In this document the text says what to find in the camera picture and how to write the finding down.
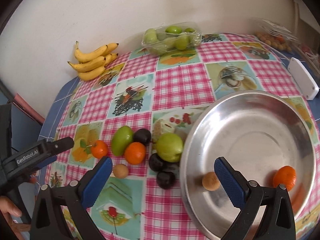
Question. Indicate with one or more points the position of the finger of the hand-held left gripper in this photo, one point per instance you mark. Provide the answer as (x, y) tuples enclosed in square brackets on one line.
[(62, 145)]

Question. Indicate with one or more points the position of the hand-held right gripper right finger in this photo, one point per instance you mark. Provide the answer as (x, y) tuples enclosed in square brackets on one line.
[(227, 182)]

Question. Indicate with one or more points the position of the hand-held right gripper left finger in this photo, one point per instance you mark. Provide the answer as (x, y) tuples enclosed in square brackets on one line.
[(98, 180)]

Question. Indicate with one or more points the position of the brown longan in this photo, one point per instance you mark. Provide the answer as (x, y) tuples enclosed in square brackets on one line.
[(120, 171), (209, 182)]

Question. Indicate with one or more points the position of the orange mandarin with leaf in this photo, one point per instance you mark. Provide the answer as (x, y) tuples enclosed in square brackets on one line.
[(99, 149)]

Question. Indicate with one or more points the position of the oblong green jujube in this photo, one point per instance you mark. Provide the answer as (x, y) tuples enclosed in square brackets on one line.
[(122, 140)]

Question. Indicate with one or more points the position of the steel bowl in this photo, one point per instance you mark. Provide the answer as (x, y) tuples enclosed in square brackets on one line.
[(250, 140)]

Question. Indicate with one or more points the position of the person's left hand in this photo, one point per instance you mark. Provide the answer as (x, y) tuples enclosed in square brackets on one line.
[(10, 208)]

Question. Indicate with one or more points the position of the dark purple plum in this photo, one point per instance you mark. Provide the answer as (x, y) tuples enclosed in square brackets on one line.
[(165, 180), (155, 162), (142, 136)]

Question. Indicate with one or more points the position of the yellow banana bunch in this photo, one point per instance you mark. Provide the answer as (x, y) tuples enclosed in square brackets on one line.
[(90, 66)]

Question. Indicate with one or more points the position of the pink checkered printed tablecloth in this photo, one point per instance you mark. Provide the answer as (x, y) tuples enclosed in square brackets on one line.
[(182, 80)]

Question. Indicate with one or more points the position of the white plastic device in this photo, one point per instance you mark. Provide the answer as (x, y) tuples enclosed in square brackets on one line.
[(302, 76)]

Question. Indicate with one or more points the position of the clear plastic tray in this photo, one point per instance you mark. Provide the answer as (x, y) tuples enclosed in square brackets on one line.
[(160, 49)]

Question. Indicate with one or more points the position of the pile of green jujubes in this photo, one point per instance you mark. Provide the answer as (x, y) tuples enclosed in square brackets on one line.
[(181, 43)]

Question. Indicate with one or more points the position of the pile of brown longans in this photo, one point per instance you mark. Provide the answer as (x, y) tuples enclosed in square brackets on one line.
[(272, 41)]

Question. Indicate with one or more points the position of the clear plastic box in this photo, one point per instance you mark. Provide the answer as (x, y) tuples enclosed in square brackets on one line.
[(275, 26)]

